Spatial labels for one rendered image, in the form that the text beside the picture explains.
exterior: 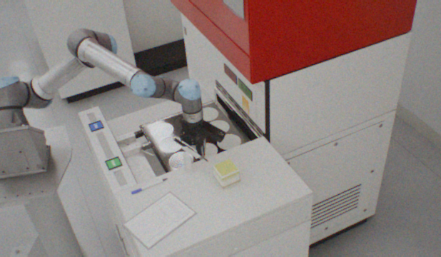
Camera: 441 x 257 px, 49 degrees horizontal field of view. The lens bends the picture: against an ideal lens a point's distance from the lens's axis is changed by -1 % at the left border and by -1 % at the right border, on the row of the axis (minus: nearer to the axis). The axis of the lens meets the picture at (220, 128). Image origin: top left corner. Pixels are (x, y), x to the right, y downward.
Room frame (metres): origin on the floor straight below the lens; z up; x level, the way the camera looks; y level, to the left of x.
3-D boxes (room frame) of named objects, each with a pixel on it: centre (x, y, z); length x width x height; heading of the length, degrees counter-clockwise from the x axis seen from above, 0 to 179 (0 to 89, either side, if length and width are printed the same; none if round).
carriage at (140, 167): (1.46, 0.35, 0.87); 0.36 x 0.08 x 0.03; 23
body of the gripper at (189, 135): (1.44, 0.10, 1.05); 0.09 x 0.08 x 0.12; 73
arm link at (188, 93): (1.44, 0.10, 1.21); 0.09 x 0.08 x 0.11; 54
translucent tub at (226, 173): (1.24, -0.01, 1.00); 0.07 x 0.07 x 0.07; 25
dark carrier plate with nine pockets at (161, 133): (1.58, 0.11, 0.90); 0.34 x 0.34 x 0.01; 23
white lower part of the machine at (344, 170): (1.98, -0.34, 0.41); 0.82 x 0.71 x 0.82; 23
